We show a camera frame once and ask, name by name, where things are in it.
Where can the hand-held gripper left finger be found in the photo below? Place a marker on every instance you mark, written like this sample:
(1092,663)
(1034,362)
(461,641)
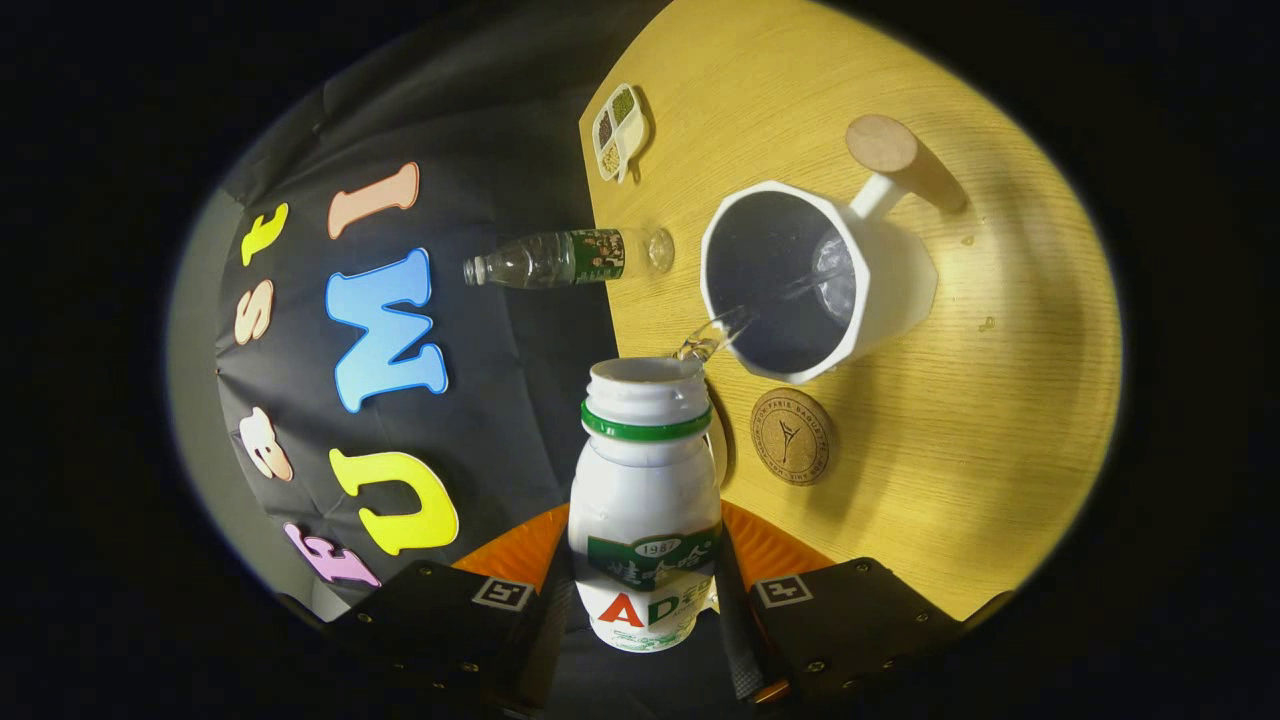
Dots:
(550,640)

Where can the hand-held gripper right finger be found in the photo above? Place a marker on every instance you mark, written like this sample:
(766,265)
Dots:
(740,640)

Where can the white juice bottle green label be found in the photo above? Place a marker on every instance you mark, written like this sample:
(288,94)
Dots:
(645,480)

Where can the round cork coaster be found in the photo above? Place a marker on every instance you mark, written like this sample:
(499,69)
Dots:
(792,437)

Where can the clear plastic water bottle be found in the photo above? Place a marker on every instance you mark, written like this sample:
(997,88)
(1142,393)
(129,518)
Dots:
(540,260)

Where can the black backdrop cloth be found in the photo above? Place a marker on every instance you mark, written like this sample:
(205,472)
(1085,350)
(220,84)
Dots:
(500,400)

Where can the wooden table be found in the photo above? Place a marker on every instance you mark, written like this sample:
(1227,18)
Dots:
(1000,400)

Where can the white divided snack dish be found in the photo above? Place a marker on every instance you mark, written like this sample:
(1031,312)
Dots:
(635,130)

